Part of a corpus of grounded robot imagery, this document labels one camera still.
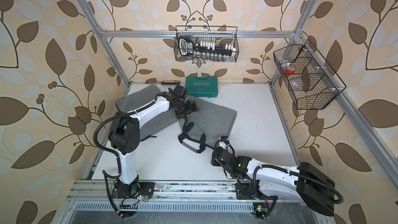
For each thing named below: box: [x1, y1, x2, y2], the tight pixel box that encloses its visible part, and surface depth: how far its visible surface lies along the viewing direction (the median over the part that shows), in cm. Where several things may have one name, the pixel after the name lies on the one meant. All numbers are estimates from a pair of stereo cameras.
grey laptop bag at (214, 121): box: [178, 95, 237, 148], surface depth 96 cm
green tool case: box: [185, 75, 219, 98], surface depth 118 cm
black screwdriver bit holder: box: [160, 79, 181, 86], surface depth 122 cm
